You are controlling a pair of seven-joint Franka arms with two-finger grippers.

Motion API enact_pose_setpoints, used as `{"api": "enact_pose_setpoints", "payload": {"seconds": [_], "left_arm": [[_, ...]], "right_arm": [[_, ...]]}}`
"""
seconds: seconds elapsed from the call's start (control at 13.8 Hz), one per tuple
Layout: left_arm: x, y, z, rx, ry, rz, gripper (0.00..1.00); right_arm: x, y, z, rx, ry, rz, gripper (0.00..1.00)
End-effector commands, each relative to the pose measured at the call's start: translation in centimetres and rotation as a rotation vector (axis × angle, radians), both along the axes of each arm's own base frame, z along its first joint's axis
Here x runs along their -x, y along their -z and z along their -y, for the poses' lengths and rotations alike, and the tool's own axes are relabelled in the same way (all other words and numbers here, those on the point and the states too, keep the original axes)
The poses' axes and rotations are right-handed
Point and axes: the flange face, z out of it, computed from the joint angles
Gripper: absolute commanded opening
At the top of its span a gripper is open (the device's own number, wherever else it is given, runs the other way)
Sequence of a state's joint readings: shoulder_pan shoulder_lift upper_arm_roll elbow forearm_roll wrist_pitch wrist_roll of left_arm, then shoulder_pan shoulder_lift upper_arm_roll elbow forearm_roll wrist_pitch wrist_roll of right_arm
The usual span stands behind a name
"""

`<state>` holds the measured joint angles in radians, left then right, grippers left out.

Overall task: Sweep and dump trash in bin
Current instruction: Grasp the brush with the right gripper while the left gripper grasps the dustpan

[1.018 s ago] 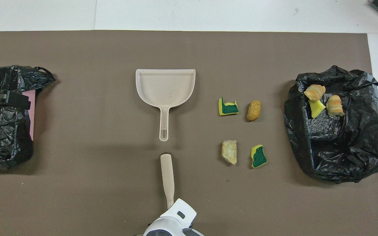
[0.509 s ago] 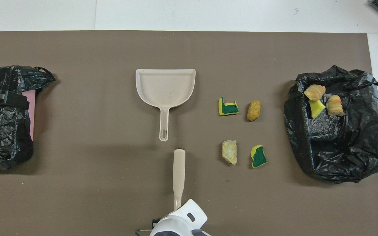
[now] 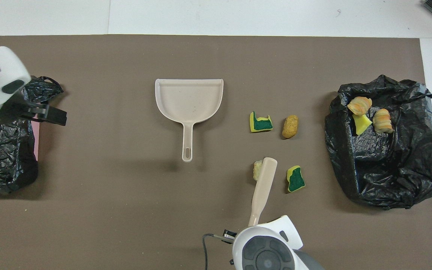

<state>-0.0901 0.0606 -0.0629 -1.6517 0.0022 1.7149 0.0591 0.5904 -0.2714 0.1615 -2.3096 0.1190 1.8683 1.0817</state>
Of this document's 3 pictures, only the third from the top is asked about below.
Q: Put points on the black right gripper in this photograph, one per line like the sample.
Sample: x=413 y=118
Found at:
x=230 y=236

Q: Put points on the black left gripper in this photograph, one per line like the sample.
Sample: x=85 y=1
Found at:
x=23 y=108

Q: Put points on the beige brush with black bristles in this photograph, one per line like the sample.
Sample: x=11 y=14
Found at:
x=264 y=183

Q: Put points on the pale beige bread chunk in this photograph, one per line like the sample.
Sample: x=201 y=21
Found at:
x=257 y=170

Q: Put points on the green yellow sponge piece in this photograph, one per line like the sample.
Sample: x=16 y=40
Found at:
x=296 y=180

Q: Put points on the notched green yellow sponge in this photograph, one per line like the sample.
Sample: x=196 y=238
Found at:
x=261 y=123

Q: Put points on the beige plastic dustpan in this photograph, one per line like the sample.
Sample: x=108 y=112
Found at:
x=189 y=101

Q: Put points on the plain yellow sponge piece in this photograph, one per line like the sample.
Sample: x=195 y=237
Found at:
x=361 y=124

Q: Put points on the wide pale flaky pastry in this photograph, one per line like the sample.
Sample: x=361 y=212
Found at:
x=359 y=105

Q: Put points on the small orange striped croissant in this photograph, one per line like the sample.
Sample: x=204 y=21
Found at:
x=383 y=120

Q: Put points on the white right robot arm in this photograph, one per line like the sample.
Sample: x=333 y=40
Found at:
x=268 y=251

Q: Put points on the pink bin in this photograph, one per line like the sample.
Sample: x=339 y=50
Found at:
x=36 y=142

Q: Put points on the crumpled black trash bag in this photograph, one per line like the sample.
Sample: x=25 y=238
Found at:
x=2 y=157

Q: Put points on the open black bag-lined bin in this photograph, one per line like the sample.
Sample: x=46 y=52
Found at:
x=388 y=172

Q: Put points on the brown table mat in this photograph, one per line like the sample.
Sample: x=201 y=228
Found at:
x=126 y=206

